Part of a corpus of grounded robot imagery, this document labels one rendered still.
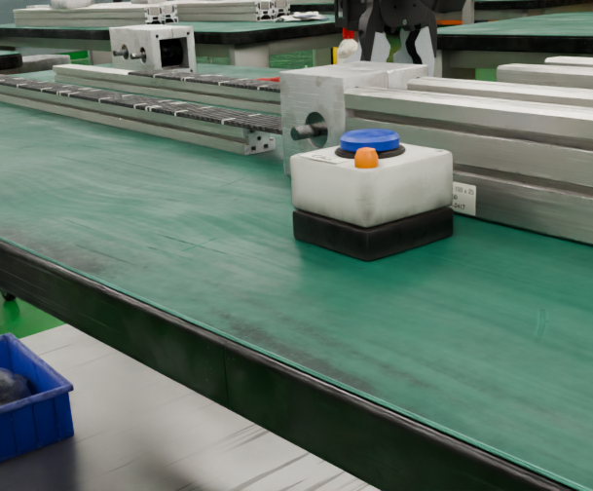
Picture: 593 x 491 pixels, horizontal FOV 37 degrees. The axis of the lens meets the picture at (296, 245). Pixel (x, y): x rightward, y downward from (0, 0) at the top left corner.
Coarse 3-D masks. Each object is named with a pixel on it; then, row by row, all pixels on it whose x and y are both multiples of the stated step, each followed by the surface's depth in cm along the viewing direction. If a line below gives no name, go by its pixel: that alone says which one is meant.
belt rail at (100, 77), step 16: (64, 64) 177; (64, 80) 172; (80, 80) 166; (96, 80) 162; (112, 80) 157; (128, 80) 151; (144, 80) 146; (160, 80) 142; (176, 96) 139; (192, 96) 135; (208, 96) 131; (224, 96) 129; (240, 96) 125; (256, 96) 121; (272, 96) 118; (272, 112) 119
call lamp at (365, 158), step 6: (360, 150) 55; (366, 150) 54; (372, 150) 55; (354, 156) 55; (360, 156) 54; (366, 156) 54; (372, 156) 54; (354, 162) 55; (360, 162) 55; (366, 162) 54; (372, 162) 54; (378, 162) 55; (360, 168) 55; (366, 168) 54
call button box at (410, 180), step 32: (320, 160) 58; (352, 160) 57; (384, 160) 57; (416, 160) 57; (448, 160) 58; (320, 192) 58; (352, 192) 55; (384, 192) 55; (416, 192) 57; (448, 192) 59; (320, 224) 59; (352, 224) 57; (384, 224) 56; (416, 224) 58; (448, 224) 60
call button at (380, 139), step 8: (344, 136) 58; (352, 136) 58; (360, 136) 58; (368, 136) 57; (376, 136) 57; (384, 136) 57; (392, 136) 58; (344, 144) 58; (352, 144) 57; (360, 144) 57; (368, 144) 57; (376, 144) 57; (384, 144) 57; (392, 144) 58
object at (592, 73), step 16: (512, 64) 84; (528, 64) 83; (544, 64) 87; (560, 64) 86; (576, 64) 84; (592, 64) 83; (512, 80) 82; (528, 80) 80; (544, 80) 79; (560, 80) 78; (576, 80) 76; (592, 80) 75
